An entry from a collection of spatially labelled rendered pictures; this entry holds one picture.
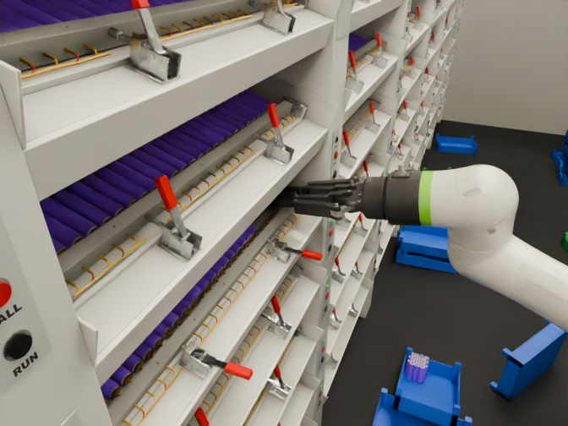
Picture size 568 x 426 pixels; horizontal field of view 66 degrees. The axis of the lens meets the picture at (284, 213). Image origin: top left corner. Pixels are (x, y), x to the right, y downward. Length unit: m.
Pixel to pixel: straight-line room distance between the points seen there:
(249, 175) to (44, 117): 0.36
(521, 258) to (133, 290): 0.59
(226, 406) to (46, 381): 0.48
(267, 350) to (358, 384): 0.96
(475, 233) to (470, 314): 1.48
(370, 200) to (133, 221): 0.41
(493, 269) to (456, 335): 1.30
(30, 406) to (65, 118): 0.20
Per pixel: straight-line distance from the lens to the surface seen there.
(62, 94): 0.37
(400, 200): 0.73
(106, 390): 0.59
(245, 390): 0.84
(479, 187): 0.71
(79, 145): 0.34
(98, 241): 0.47
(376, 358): 1.90
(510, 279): 0.79
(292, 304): 0.98
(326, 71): 0.83
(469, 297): 2.29
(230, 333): 0.67
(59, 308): 0.36
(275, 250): 0.78
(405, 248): 2.35
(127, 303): 0.45
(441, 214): 0.73
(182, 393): 0.61
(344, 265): 1.41
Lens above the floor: 1.42
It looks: 31 degrees down
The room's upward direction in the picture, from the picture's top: straight up
